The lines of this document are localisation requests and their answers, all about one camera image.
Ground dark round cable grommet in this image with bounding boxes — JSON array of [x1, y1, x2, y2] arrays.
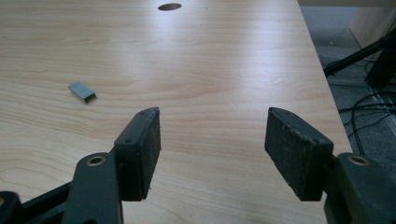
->
[[157, 2, 183, 12]]

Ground grey strip of staples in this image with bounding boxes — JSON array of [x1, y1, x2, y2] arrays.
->
[[67, 81, 98, 105]]

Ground black metal stand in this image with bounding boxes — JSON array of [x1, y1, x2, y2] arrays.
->
[[323, 27, 396, 88]]

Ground black floor cables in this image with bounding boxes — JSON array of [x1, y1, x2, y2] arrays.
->
[[337, 91, 396, 157]]

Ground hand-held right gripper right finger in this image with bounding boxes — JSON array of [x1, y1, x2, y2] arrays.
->
[[263, 106, 334, 203]]

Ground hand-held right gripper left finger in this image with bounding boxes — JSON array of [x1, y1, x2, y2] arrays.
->
[[112, 106, 163, 203]]

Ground metal floor rail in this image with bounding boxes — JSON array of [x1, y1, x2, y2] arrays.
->
[[367, 85, 396, 138]]

